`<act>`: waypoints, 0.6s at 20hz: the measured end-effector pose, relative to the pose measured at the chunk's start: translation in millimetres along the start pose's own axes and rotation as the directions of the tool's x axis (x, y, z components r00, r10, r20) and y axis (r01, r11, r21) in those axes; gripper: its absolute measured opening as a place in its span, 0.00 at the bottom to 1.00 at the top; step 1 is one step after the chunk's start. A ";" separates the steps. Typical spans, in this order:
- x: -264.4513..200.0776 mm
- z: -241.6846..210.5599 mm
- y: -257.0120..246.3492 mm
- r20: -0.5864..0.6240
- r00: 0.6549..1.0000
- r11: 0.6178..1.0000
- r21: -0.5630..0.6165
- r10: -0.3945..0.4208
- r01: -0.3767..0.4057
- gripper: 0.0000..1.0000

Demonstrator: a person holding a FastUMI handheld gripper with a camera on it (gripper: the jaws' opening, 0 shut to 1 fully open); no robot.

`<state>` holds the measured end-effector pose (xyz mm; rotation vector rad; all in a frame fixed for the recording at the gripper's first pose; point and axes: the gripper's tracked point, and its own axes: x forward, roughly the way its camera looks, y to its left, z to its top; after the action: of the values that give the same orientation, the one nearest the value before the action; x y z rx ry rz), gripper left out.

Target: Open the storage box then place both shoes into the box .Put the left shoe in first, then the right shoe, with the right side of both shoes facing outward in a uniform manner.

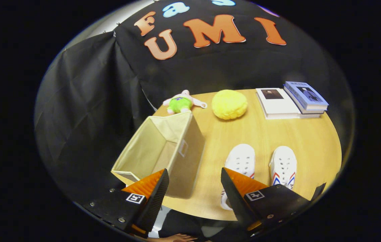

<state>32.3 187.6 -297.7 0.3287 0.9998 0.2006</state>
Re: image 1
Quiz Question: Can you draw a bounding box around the beige fabric storage box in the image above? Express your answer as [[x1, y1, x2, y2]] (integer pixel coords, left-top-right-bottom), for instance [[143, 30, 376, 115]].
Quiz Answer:
[[111, 111, 207, 199]]

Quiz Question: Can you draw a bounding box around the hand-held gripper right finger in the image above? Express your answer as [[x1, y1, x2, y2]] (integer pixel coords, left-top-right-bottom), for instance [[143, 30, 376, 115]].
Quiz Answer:
[[221, 167, 311, 236]]

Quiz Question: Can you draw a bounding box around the white book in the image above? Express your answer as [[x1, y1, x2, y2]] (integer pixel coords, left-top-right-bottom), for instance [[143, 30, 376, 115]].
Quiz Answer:
[[255, 88, 322, 120]]

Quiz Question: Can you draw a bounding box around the black backdrop cloth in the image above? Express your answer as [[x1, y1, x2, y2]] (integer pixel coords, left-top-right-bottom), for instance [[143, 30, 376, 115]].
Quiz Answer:
[[34, 0, 355, 202]]

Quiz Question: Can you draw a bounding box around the yellow plush ball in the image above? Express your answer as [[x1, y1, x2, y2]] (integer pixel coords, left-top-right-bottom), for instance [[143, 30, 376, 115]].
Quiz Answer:
[[211, 89, 248, 120]]

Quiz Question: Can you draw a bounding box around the green and pink plush toy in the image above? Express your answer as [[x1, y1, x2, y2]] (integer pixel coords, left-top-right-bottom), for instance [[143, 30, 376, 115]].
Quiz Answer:
[[163, 90, 208, 115]]

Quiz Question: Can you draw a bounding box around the white canvas shoe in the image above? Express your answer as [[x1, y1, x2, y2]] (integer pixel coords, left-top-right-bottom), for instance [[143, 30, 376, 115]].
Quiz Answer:
[[220, 144, 256, 211], [269, 146, 297, 191]]

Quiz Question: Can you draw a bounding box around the blue book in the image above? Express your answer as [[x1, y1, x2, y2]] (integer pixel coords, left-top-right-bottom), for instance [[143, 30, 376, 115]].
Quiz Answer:
[[283, 81, 329, 115]]

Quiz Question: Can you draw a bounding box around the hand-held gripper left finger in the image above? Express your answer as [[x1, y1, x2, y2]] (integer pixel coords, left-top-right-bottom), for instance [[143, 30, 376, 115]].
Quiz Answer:
[[83, 169, 170, 237]]

